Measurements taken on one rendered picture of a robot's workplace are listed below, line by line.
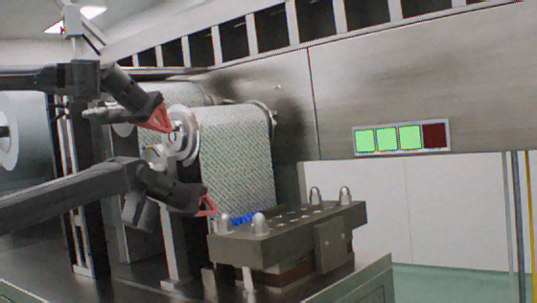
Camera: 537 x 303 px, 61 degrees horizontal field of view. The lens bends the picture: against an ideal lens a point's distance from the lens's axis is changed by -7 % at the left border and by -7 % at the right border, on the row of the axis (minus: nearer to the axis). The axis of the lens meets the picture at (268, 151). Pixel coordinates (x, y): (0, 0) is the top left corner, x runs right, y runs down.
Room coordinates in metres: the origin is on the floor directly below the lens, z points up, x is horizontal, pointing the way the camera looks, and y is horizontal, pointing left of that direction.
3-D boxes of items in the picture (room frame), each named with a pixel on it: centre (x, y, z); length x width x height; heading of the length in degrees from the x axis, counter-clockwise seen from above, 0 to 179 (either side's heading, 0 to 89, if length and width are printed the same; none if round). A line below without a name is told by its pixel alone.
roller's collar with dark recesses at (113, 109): (1.29, 0.40, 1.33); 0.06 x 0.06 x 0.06; 48
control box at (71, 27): (1.53, 0.59, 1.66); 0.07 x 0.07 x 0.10; 33
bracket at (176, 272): (1.13, 0.26, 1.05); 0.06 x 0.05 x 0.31; 138
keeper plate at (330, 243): (1.08, -0.12, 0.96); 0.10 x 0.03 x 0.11; 138
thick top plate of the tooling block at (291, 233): (1.14, -0.04, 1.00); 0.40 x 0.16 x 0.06; 138
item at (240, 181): (1.19, 0.08, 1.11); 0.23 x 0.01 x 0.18; 138
